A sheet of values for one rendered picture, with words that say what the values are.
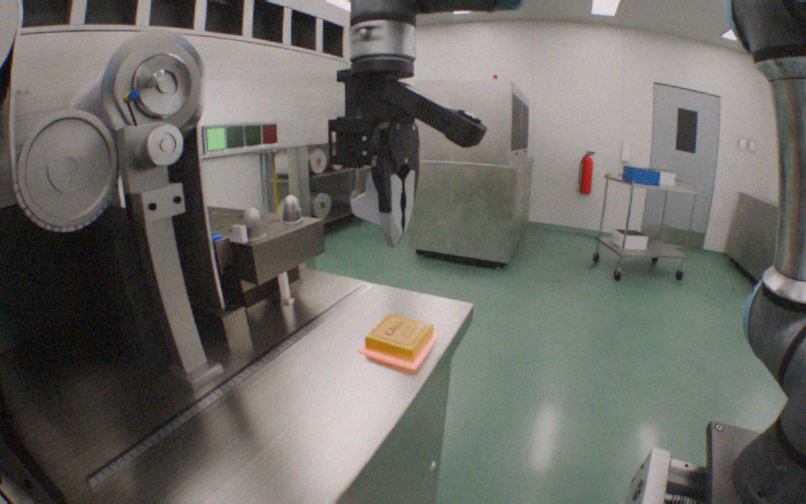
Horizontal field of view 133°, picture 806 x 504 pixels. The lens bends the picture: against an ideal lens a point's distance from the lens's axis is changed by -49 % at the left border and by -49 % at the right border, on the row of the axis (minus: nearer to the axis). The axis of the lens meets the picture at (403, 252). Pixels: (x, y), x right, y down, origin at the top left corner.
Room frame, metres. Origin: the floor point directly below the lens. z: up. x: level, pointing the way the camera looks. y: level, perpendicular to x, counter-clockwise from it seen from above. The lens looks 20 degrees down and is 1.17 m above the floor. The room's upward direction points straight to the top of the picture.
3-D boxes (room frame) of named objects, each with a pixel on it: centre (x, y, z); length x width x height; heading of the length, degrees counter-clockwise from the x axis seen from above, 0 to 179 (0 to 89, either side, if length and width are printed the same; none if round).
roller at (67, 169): (0.30, 0.45, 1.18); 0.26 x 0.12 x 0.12; 64
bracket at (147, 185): (0.30, 0.26, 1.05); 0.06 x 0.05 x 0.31; 64
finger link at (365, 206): (0.39, 0.03, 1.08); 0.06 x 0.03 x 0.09; 64
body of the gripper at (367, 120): (0.40, 0.03, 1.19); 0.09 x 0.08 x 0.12; 64
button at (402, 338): (0.39, 0.00, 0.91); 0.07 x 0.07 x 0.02; 64
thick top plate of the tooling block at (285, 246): (0.58, 0.35, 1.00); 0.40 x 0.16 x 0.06; 64
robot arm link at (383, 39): (0.40, 0.02, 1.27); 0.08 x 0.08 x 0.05
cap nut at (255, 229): (0.46, 0.22, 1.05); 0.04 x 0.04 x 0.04
